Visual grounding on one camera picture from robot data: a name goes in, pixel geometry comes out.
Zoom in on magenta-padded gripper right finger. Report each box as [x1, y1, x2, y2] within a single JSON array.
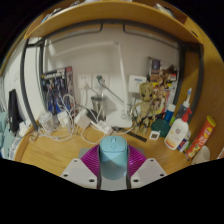
[[127, 144, 168, 190]]

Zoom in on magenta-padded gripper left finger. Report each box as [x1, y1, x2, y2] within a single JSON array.
[[60, 144, 101, 190]]

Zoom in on light blue computer mouse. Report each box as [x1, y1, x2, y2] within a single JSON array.
[[98, 135, 129, 181]]

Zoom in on black ruler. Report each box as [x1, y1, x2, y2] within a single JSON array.
[[128, 130, 148, 143]]

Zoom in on small white square clock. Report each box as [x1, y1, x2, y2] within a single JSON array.
[[148, 129, 162, 141]]

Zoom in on dark green round container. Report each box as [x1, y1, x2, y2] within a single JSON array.
[[150, 118, 171, 138]]

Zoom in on white lotion pump bottle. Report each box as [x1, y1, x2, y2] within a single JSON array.
[[163, 108, 193, 151]]

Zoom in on white power strip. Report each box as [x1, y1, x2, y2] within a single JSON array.
[[89, 119, 114, 135]]

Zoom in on large white charger block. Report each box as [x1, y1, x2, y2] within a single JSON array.
[[73, 109, 92, 129]]

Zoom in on small white charger block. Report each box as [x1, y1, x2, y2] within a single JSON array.
[[57, 110, 70, 128]]

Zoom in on white mug with face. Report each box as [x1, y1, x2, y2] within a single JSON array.
[[191, 145, 212, 165]]

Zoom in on white desk lamp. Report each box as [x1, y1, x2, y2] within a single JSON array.
[[49, 40, 135, 129]]

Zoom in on clear plastic jar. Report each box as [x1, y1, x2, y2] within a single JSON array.
[[37, 111, 55, 133]]

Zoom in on blue bottle with white cap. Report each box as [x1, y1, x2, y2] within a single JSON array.
[[163, 103, 177, 124]]

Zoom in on red yellow snack can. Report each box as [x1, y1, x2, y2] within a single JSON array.
[[185, 115, 217, 160]]

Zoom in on metal cup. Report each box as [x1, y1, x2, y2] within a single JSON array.
[[90, 94, 108, 122]]

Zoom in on brown tree creature figurine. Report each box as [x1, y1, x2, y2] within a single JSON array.
[[133, 82, 158, 134]]

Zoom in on dark bottle with white nozzle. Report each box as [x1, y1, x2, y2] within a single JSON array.
[[177, 87, 194, 116]]

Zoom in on teal bedding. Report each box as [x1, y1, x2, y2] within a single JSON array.
[[0, 111, 14, 159]]

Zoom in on blue robot model kit box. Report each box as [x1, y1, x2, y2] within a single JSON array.
[[40, 66, 76, 116]]

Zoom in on colourful printed boxes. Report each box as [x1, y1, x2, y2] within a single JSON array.
[[147, 57, 179, 108]]

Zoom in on wooden shelf unit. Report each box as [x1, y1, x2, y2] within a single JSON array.
[[23, 0, 205, 46]]

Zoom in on white tangled cable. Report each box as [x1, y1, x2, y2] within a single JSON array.
[[29, 93, 134, 144]]

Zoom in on black cable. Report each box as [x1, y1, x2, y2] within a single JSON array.
[[96, 75, 126, 104]]

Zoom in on white wall-mounted box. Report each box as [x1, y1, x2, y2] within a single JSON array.
[[128, 74, 148, 94]]

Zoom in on white wall socket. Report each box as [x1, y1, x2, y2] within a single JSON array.
[[92, 73, 110, 88], [77, 73, 92, 89]]

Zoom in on dark grey metal frame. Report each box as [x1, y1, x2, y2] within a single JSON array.
[[19, 19, 205, 131]]

